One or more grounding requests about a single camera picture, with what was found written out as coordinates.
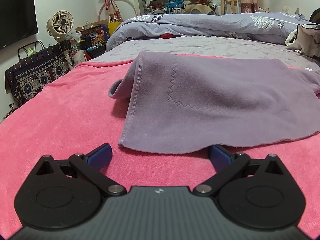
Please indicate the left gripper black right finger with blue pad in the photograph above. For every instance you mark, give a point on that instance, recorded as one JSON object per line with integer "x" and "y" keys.
{"x": 229, "y": 166}

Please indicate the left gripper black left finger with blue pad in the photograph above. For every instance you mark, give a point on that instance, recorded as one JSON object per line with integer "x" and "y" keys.
{"x": 88, "y": 167}

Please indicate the purple fleece garment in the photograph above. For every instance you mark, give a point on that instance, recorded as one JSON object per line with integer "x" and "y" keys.
{"x": 181, "y": 104}

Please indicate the pink towel blanket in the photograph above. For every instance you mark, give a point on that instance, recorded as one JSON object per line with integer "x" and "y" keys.
{"x": 75, "y": 114}

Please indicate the patterned dark cloth cover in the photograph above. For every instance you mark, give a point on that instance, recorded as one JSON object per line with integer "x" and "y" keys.
{"x": 28, "y": 76}

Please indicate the lavender patterned bed sheet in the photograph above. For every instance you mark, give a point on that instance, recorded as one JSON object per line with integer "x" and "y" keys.
{"x": 210, "y": 46}

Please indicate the colourful game box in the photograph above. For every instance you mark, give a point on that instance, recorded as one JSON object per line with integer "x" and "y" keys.
{"x": 98, "y": 34}

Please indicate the yellow bag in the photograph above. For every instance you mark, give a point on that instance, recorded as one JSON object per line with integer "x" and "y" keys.
{"x": 112, "y": 26}

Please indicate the red item under duvet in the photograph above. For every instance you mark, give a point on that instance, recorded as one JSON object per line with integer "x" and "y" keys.
{"x": 167, "y": 36}

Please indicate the blue-grey floral duvet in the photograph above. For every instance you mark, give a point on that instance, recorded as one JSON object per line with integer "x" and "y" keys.
{"x": 269, "y": 27}

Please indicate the beige desk fan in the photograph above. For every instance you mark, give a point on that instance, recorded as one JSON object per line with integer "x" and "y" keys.
{"x": 60, "y": 24}

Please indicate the beige black clothing pile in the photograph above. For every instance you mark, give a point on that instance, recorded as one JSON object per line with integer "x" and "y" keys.
{"x": 305, "y": 38}

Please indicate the pink floral curtain left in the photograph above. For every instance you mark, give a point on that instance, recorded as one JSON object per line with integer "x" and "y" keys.
{"x": 112, "y": 10}

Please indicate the pink hula hoop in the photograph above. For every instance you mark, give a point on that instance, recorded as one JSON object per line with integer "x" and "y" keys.
{"x": 128, "y": 2}

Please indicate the blue plush toy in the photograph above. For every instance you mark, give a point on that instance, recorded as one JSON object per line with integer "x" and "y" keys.
{"x": 175, "y": 4}

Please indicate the black wire rack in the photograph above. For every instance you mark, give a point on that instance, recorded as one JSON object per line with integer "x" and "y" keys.
{"x": 30, "y": 49}

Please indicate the black wall television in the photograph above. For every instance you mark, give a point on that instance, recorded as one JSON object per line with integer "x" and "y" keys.
{"x": 18, "y": 21}

